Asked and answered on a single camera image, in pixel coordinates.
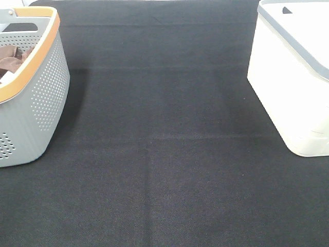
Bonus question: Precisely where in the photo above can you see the black table cloth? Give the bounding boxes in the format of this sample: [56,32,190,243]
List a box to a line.
[1,1,328,246]

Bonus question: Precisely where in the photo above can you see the grey perforated laundry basket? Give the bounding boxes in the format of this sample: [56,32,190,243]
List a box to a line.
[1,6,70,167]

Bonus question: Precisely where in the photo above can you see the white storage bin grey rim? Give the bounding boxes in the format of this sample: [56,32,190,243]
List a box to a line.
[247,1,328,157]

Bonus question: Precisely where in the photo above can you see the brown towels in basket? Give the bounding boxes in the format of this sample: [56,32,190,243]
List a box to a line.
[1,45,34,78]

